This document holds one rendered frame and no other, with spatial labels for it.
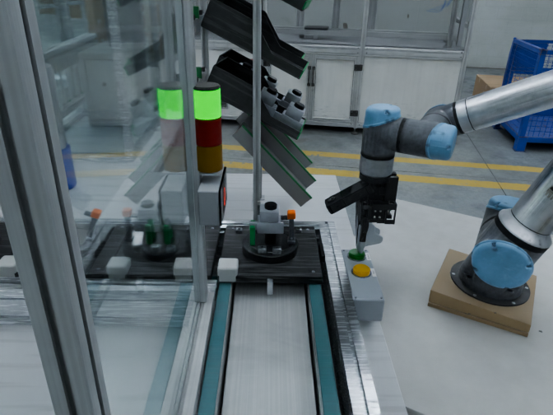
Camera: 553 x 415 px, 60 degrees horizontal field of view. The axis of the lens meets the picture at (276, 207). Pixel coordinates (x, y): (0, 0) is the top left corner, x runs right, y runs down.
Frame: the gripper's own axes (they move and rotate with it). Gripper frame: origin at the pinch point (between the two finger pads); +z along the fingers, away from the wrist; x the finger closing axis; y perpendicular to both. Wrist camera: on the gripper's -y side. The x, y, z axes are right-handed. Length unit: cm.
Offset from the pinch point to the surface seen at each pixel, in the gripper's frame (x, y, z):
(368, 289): -13.6, 0.4, 2.5
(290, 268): -7.0, -16.7, 1.5
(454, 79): 384, 161, 35
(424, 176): 283, 112, 98
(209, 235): 8.0, -37.5, 1.4
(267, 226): -0.6, -22.3, -6.2
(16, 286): -14, -77, 2
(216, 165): -19.3, -31.7, -28.8
